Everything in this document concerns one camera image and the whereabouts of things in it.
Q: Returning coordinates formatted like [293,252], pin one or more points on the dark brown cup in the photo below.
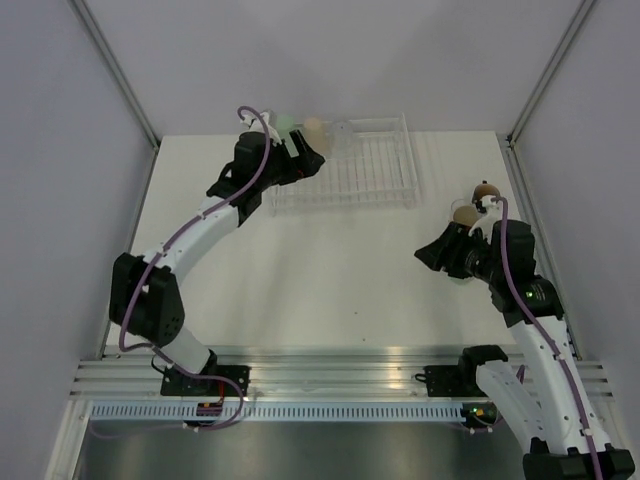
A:
[484,189]

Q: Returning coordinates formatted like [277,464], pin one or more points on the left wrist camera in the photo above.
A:
[263,123]

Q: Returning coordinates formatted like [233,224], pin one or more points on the frame post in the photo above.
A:
[570,35]
[98,39]

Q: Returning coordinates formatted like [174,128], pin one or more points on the clear glass near brown cup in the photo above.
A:
[458,203]

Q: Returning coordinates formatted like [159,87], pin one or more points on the beige plastic cup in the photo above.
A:
[466,215]

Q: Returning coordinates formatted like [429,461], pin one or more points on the left frame post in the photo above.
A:
[98,39]

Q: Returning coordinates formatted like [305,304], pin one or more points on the peach cup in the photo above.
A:
[316,135]

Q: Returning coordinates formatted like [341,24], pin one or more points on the tall green cup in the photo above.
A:
[284,125]

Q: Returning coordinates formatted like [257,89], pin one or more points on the white wire dish rack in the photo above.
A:
[380,173]

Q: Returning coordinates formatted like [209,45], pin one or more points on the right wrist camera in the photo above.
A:
[492,213]

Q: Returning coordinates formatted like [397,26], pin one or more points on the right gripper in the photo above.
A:
[438,252]

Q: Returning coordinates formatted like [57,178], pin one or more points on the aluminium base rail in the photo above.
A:
[288,374]

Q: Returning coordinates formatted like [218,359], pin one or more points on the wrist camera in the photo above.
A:
[492,213]
[263,123]

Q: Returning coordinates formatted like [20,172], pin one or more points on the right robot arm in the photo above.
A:
[556,426]

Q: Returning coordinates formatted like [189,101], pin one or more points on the white slotted cable duct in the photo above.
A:
[280,411]

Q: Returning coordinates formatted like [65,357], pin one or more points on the right frame post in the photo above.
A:
[570,35]

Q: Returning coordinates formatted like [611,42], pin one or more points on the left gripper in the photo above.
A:
[296,167]

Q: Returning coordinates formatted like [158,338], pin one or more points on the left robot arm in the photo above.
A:
[145,299]

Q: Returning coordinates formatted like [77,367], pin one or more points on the clear glass in rack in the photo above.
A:
[342,138]

